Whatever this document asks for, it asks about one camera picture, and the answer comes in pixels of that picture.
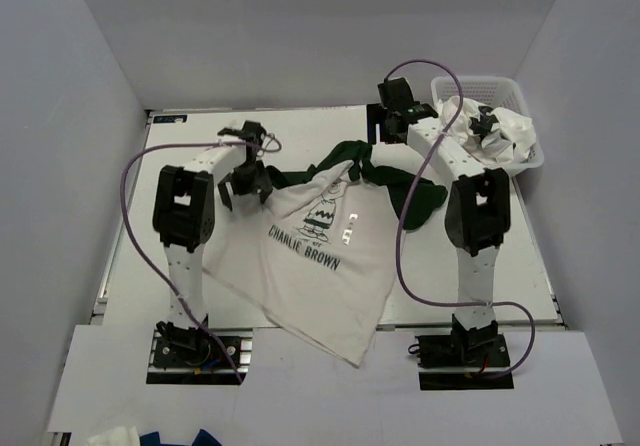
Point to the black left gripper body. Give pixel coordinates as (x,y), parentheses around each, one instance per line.
(246,178)

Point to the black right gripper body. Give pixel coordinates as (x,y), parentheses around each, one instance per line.
(377,115)

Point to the white green Charlie Brown shirt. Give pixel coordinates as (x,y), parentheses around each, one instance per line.
(318,257)

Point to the white t shirt black print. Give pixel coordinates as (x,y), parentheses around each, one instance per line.
(494,136)

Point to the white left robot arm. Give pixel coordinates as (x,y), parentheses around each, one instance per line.
(184,210)

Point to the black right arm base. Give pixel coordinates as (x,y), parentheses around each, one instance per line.
(442,368)

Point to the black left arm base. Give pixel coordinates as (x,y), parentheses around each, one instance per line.
(181,356)

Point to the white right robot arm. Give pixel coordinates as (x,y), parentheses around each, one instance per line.
(477,202)

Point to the white plastic basket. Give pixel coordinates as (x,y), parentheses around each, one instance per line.
(448,96)

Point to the small label sticker on table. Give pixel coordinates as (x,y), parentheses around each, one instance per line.
(169,119)

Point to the blue cloth at bottom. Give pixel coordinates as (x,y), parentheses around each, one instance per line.
(200,438)

